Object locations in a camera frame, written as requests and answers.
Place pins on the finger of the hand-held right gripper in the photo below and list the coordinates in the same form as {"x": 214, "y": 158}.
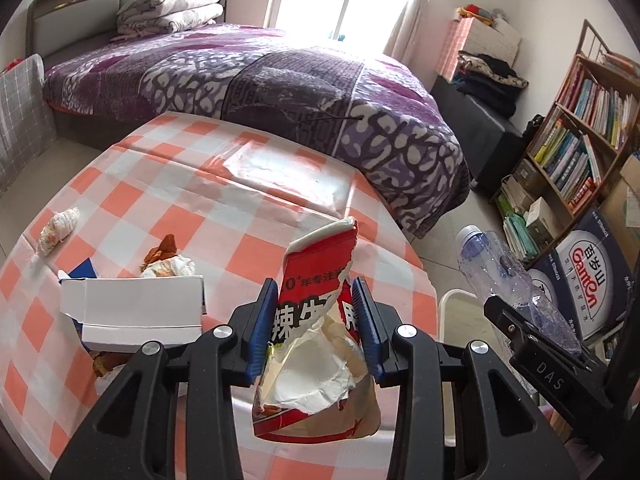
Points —
{"x": 540, "y": 360}

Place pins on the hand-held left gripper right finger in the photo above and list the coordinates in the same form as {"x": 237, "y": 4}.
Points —
{"x": 362, "y": 310}

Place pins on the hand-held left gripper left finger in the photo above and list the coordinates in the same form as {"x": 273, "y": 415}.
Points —
{"x": 267, "y": 310}

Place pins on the torn red snack packet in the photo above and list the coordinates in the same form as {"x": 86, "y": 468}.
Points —
{"x": 310, "y": 280}

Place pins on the clear plastic bottle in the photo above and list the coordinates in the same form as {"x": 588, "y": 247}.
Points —
{"x": 490, "y": 260}

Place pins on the white and blue cardboard box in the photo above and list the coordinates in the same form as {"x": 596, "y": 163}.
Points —
{"x": 130, "y": 300}

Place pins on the white tissue wad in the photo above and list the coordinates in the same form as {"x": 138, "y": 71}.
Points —
{"x": 57, "y": 230}

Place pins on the blue printed carton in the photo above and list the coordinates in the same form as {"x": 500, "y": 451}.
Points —
{"x": 595, "y": 265}
{"x": 545, "y": 280}

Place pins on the crumpled white paper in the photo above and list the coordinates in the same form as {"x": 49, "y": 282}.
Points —
{"x": 170, "y": 266}

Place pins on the brown crumpled wrapper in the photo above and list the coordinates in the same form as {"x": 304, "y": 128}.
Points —
{"x": 161, "y": 249}

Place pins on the stack of thin booklets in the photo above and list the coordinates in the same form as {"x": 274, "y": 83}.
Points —
{"x": 520, "y": 235}

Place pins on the orange checked tablecloth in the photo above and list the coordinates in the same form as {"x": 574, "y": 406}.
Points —
{"x": 200, "y": 185}

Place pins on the small cardboard box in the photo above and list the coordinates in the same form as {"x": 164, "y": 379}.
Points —
{"x": 541, "y": 217}

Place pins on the brown food scrap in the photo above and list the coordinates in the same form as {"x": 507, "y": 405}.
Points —
{"x": 107, "y": 362}

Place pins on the brown cardboard box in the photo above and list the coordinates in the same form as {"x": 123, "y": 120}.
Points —
{"x": 625, "y": 195}

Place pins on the row of green blue books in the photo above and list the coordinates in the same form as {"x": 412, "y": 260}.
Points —
{"x": 567, "y": 162}

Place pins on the dark storage bench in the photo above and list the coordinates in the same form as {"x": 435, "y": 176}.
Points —
{"x": 475, "y": 135}

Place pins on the purple patterned blanket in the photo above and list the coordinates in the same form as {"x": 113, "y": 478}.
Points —
{"x": 300, "y": 85}

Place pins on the black bag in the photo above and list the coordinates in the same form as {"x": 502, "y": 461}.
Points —
{"x": 532, "y": 130}

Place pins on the pile of dark clothes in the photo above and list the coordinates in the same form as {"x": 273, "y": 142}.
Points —
{"x": 492, "y": 82}

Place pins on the row of colourful books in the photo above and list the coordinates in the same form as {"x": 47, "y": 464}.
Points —
{"x": 597, "y": 102}

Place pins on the white storage box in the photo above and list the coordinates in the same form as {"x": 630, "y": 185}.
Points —
{"x": 492, "y": 40}

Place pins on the white curtain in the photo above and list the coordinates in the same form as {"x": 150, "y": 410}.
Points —
{"x": 415, "y": 5}

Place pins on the grey checked cloth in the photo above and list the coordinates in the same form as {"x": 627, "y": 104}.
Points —
{"x": 22, "y": 120}

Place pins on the colourful plush toy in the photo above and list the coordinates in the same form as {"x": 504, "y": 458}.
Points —
{"x": 475, "y": 11}

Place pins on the wooden bookshelf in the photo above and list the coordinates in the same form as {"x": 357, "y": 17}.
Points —
{"x": 592, "y": 45}

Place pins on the folded floral quilt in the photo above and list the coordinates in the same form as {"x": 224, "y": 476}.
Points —
{"x": 170, "y": 5}

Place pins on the grey bed headboard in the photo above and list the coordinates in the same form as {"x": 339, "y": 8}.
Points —
{"x": 75, "y": 15}

